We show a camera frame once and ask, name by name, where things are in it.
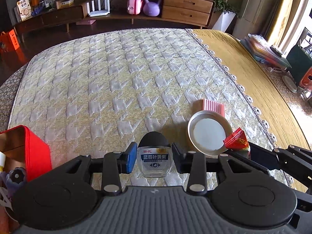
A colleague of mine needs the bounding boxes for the red candy wrapper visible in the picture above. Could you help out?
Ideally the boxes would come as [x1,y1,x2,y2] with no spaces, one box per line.
[223,127,250,158]

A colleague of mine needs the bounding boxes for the clear eye-drop bottle black cap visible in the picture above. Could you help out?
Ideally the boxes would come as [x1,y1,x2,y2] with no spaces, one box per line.
[137,132,172,178]

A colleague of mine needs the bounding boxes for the purple blue toy figure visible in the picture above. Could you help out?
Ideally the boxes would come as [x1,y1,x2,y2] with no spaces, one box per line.
[1,167,27,199]

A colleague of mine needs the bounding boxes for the white yellow vitamin bottle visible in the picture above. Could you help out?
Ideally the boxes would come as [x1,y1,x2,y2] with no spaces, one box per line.
[0,152,6,172]

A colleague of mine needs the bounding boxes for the yellow tablecloth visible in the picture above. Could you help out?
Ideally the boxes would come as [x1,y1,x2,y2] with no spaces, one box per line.
[192,28,310,193]

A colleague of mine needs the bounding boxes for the round gold tin lid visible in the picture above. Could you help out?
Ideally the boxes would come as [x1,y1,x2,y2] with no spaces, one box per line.
[187,110,233,158]

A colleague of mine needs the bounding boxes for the pink ridged comb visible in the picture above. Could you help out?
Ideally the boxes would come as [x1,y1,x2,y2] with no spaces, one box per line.
[192,98,225,117]

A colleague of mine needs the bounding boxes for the grey patterned table mat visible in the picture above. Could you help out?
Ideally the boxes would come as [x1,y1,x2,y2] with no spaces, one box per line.
[8,28,276,167]

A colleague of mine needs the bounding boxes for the red storage box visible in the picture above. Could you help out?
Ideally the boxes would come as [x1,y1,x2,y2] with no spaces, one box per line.
[1,125,52,182]

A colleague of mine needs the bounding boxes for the stack of books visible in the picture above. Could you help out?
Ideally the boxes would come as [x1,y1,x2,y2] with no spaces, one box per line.
[240,34,292,70]

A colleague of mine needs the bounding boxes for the white wifi router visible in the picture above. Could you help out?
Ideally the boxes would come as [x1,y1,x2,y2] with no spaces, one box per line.
[86,0,111,18]

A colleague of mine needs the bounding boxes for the wooden tv cabinet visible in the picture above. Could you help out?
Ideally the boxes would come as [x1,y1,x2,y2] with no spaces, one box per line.
[14,0,215,36]

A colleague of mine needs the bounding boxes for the purple kettlebell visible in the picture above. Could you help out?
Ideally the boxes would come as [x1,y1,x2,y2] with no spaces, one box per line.
[143,0,161,17]

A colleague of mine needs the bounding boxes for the pink small case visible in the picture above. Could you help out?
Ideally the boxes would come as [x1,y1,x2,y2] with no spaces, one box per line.
[126,0,143,15]

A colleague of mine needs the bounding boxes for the orange gift bag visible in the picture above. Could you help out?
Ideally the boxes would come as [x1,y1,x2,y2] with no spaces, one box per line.
[0,29,20,53]

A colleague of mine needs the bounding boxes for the potted green plant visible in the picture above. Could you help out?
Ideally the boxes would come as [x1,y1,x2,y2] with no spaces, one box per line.
[213,0,239,32]

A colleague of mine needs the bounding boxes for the snack box white orange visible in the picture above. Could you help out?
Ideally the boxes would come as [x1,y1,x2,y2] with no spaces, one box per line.
[17,0,32,21]

